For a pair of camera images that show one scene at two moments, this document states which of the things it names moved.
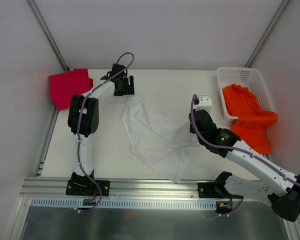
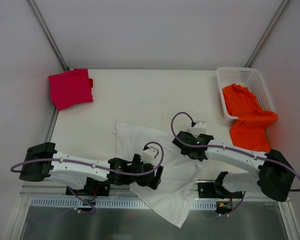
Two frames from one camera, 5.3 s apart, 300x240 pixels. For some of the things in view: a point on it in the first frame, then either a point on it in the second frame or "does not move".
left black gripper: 125,88 → 156,177
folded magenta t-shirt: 63,86 does not move
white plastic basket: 251,78 does not move
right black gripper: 192,125 → 181,141
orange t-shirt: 250,127 does not move
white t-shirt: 162,142 → 171,200
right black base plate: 208,190 does not move
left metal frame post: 62,61 does not move
